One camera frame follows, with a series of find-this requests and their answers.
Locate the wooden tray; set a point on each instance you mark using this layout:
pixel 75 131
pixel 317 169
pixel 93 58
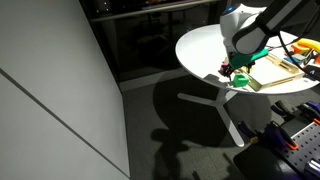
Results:
pixel 273 71

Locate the metal railing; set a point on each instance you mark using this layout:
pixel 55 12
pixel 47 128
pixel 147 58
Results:
pixel 150 9

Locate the white table base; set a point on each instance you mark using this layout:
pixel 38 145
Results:
pixel 220 106

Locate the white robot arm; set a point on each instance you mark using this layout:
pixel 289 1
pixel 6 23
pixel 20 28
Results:
pixel 246 26

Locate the black pegboard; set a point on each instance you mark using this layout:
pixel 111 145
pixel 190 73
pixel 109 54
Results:
pixel 301 150

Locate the blue block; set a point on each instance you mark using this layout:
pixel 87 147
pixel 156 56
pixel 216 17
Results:
pixel 290 60

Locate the black clamp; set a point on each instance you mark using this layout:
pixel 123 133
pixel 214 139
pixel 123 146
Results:
pixel 283 110

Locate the silver metal knob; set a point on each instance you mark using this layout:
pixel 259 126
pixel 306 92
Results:
pixel 313 167

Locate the orange block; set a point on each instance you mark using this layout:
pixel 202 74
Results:
pixel 298 50

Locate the black card with letter A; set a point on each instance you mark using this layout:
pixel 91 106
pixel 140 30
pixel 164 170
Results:
pixel 312 71

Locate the small grey block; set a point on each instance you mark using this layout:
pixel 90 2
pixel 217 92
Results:
pixel 301 57

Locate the green block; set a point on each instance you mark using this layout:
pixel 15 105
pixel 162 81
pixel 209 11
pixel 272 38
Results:
pixel 240 80

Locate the dark purple clamp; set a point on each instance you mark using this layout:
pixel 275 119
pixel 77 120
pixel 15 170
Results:
pixel 246 130

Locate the purple clamp with orange tip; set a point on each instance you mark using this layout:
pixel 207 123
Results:
pixel 278 136

